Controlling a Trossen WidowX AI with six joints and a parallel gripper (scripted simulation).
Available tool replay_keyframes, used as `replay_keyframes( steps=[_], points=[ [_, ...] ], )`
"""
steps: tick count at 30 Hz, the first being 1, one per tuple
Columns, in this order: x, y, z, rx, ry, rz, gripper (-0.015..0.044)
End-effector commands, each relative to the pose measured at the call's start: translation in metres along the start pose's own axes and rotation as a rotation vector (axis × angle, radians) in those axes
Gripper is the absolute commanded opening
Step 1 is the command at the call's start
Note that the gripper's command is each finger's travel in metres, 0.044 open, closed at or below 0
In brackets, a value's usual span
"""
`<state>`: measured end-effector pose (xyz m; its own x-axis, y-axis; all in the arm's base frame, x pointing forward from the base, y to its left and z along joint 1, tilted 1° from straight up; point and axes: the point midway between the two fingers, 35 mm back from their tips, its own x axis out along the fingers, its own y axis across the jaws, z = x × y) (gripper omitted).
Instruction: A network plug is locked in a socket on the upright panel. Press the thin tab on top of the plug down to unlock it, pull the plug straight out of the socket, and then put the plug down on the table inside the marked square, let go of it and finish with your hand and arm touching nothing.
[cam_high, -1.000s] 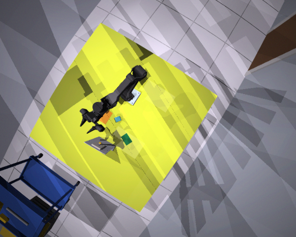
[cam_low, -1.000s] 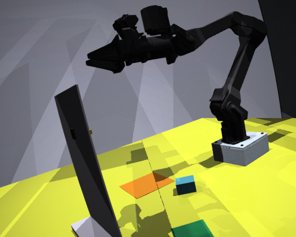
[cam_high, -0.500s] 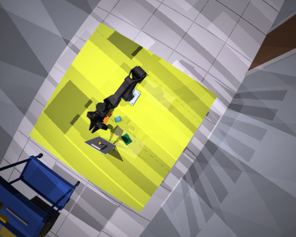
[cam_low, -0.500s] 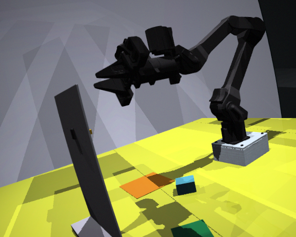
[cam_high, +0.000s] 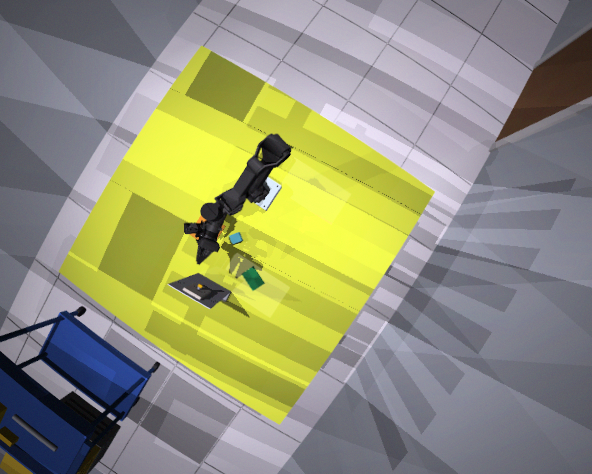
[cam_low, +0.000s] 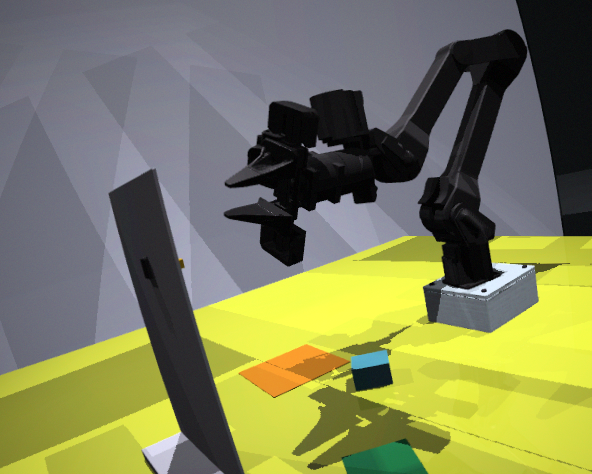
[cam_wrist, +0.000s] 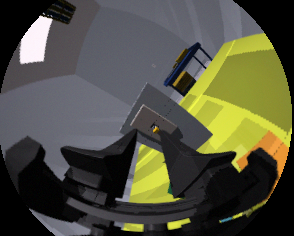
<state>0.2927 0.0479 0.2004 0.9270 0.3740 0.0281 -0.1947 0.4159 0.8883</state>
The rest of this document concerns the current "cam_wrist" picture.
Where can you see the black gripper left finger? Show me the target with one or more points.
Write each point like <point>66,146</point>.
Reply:
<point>113,162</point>

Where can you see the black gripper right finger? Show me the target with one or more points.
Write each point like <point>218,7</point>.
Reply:
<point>185,165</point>

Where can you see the orange flat square marker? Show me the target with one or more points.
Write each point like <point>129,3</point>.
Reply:
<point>274,146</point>

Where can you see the dark grey panel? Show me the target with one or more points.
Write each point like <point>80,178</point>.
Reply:
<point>155,108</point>

